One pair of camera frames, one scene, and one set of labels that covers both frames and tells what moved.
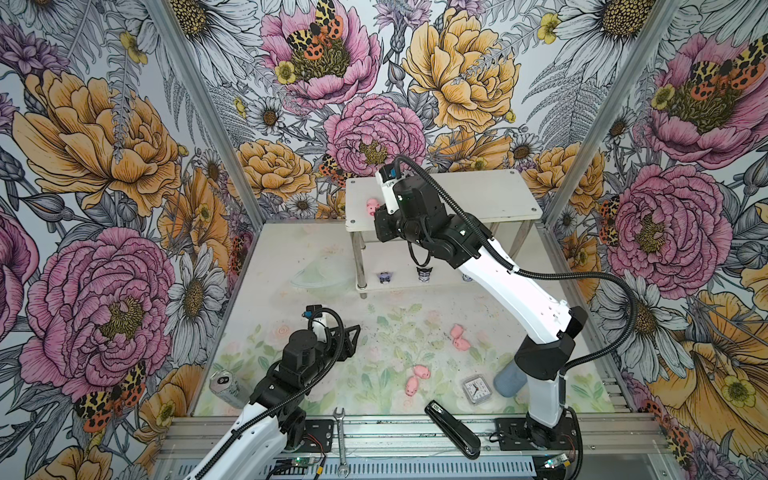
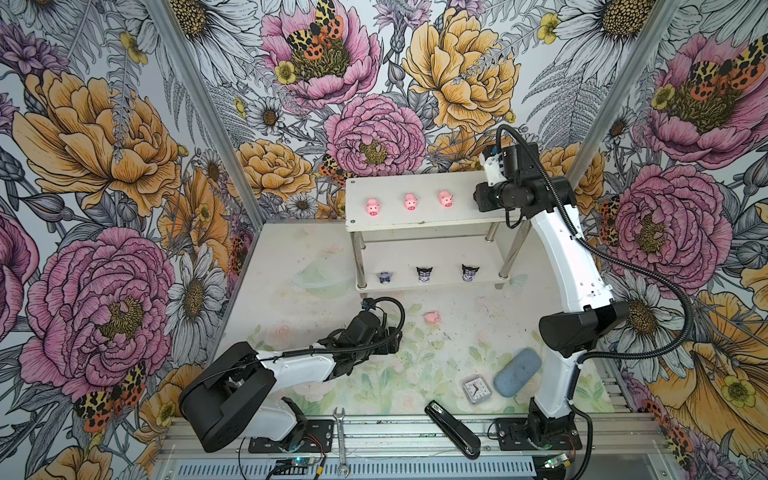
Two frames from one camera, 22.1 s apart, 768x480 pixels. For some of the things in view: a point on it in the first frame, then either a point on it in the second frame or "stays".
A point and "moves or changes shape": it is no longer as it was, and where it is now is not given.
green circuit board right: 551,463 stays
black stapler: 454,430 stays
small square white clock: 477,389 stays
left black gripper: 349,346 to 388,347
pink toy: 456,331 moves or changes shape
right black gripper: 384,232 to 483,202
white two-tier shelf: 489,197 stays
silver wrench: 343,468 stays
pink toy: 421,371 to 432,317
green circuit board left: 301,461 stays
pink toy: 372,205 stays
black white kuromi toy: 424,274 stays
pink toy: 461,344 moves or changes shape
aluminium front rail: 410,447 stays
